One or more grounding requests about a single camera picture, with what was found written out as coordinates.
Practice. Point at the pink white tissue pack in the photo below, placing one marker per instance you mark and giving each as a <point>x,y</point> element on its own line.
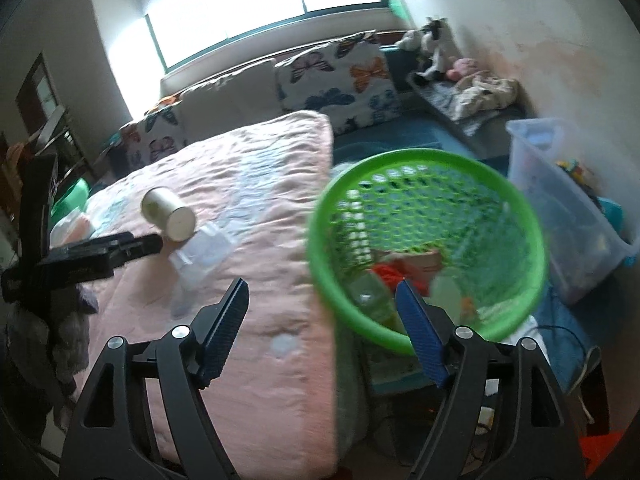
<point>70,226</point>

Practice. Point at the green plastic tub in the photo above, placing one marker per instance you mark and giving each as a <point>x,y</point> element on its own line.
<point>72,195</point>

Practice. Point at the small butterfly print cushion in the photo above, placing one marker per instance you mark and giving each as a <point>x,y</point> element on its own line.
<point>155,135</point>

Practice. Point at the metal rack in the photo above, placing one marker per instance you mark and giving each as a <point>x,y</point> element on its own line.
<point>55,135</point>

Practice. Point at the green plastic mesh basket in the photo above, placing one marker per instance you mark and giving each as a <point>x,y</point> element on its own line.
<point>325,280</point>

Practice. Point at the large butterfly print cushion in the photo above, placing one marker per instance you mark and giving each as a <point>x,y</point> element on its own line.
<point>345,80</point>

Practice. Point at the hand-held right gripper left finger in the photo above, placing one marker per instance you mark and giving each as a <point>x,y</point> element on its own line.
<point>225,327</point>

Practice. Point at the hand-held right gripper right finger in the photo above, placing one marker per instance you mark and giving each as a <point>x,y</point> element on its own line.
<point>420,330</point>

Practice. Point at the window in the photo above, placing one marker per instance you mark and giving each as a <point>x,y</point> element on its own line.
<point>260,0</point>

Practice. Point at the white cushion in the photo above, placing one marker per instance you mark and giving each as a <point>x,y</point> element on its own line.
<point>225,95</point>

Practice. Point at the grey plush toy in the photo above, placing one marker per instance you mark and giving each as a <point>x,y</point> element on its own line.
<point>410,40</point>

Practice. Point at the white cardboard cylinder canister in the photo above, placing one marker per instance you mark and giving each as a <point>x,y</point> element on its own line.
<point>167,212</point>

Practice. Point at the grey cloth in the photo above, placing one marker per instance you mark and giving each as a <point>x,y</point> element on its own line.
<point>70,330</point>

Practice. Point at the clear plastic storage bin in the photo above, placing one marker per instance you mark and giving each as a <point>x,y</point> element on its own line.
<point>565,205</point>

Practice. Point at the clear plastic tray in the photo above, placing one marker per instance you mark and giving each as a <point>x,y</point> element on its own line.
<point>200,255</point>

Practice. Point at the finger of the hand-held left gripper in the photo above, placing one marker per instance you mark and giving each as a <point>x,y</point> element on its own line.
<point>115,252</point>

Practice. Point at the beige crumpled cloth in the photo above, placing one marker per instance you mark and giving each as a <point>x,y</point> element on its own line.
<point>487,91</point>

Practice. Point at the pink plush toy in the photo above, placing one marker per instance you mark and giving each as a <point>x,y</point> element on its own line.
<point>462,67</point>

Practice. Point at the dark wooden door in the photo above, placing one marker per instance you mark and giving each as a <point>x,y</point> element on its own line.
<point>37,90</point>

